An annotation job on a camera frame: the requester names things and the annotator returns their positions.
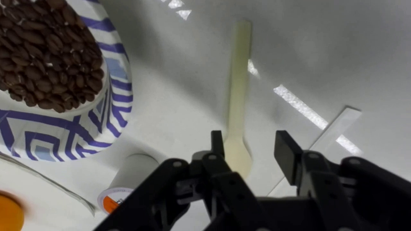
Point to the small white creamer cup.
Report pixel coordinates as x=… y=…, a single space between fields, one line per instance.
x=133 y=172

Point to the blue patterned paper bowl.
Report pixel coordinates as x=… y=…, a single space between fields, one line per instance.
x=44 y=135

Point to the cream plastic spoon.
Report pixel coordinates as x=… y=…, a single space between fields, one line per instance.
x=237 y=152

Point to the coffee beans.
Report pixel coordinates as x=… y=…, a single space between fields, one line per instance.
x=48 y=56

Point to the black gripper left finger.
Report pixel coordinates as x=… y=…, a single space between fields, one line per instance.
x=229 y=201

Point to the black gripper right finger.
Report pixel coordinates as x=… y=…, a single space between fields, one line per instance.
x=312 y=175

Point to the white paper strip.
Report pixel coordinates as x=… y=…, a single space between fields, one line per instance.
x=319 y=134

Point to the small orange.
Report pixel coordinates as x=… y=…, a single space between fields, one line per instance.
x=12 y=213

